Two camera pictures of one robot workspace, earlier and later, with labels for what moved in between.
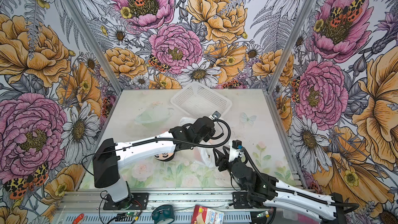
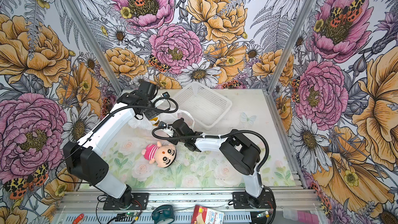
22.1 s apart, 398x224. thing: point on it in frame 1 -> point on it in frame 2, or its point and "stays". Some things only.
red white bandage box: (202, 215) stays
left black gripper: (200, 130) -> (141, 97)
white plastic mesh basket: (201, 99) stays
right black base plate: (240, 200) stays
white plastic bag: (204, 157) -> (162, 116)
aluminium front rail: (90, 201) stays
